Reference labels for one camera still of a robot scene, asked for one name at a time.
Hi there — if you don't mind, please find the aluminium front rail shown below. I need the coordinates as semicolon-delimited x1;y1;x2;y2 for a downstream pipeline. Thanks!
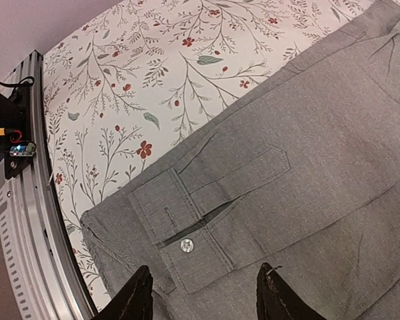
0;51;97;319

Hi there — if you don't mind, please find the floral patterned table cloth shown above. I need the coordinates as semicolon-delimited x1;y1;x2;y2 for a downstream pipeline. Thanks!
41;0;387;304

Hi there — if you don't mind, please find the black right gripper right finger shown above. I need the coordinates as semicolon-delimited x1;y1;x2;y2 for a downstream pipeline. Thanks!
256;263;325;320

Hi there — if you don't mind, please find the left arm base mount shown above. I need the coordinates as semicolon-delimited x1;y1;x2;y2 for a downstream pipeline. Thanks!
0;76;36;179

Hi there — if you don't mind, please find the grey long sleeve shirt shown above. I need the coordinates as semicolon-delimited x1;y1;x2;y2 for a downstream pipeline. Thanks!
81;1;400;319

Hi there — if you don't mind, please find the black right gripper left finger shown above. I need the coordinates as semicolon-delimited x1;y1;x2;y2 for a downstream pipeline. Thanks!
95;265;153;320

